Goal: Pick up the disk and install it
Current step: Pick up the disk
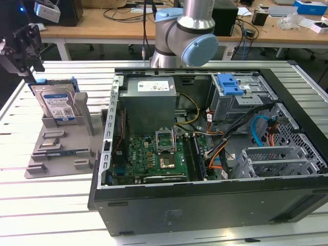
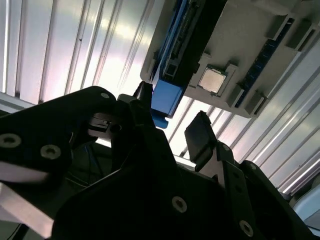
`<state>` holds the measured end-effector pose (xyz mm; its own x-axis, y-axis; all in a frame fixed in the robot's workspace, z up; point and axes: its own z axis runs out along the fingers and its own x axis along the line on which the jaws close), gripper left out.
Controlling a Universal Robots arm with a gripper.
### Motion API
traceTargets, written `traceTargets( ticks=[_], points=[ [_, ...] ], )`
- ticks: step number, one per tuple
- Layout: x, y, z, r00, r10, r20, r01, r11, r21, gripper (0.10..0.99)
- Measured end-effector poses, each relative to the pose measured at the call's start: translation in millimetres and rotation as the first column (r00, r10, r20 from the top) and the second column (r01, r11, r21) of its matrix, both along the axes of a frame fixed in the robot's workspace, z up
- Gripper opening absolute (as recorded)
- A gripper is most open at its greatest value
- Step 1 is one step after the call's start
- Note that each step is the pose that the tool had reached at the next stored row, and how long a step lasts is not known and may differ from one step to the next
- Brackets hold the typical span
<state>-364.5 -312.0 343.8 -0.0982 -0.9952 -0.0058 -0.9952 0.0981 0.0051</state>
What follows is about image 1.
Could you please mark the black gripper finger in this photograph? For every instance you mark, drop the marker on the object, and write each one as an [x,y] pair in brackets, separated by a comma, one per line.
[33,38]
[12,61]

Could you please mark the hard disk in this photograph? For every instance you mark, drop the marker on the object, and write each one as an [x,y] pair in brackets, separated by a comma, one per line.
[56,102]

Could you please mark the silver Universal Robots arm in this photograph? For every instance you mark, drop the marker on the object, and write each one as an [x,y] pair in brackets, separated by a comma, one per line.
[179,33]

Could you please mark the grey metal disk bay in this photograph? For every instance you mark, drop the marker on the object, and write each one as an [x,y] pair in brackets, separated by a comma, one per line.
[276,169]

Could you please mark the wooden desk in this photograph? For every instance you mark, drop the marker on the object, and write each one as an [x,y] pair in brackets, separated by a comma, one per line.
[77,32]

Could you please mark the large black box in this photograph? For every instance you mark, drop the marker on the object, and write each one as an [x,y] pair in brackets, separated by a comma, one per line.
[71,12]

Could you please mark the silver CPU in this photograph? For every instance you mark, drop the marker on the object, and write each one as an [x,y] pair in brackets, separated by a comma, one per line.
[50,142]

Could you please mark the grey parts rack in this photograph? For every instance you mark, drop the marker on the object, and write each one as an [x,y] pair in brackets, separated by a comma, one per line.
[71,138]

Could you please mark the RAM stick on rack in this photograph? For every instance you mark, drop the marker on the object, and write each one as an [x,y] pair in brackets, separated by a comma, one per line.
[61,153]

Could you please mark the grey power supply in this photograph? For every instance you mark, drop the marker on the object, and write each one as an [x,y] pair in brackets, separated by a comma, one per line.
[148,110]

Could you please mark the green motherboard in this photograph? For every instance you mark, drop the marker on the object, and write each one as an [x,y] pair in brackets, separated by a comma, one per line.
[143,156]

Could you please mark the locking lever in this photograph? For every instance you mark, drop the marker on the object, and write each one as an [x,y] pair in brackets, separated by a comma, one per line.
[175,138]

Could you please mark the CPU socket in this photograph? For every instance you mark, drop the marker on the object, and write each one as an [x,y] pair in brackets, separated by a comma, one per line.
[166,162]

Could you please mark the black graphics card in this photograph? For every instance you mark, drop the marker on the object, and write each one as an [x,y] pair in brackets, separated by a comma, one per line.
[164,178]

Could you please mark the small black box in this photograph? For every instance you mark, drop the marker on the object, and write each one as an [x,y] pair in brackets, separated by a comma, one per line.
[225,20]

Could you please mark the black RAM slot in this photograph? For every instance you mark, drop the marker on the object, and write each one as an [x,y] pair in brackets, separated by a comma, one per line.
[188,156]

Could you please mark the blue plastic latch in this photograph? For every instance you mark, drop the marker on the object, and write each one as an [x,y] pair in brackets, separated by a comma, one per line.
[228,85]

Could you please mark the grey metal drive cage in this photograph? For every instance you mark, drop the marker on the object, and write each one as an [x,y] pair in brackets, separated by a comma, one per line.
[225,107]

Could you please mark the installed RAM stick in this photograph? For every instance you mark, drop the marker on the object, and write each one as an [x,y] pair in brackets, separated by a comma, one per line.
[200,159]

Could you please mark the black PC case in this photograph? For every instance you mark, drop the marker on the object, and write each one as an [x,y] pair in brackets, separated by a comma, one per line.
[205,210]

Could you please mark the grey flat box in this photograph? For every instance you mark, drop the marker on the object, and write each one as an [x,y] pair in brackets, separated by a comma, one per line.
[282,11]

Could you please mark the clear plastic bag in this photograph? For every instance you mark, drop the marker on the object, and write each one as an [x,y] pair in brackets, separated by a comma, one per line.
[289,21]

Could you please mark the blue cardboard box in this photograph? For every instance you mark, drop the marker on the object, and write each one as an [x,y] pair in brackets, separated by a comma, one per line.
[310,9]

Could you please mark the white open box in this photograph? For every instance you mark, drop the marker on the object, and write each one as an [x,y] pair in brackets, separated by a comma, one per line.
[319,27]

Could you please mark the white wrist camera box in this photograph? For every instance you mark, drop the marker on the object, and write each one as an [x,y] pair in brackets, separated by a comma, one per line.
[47,11]

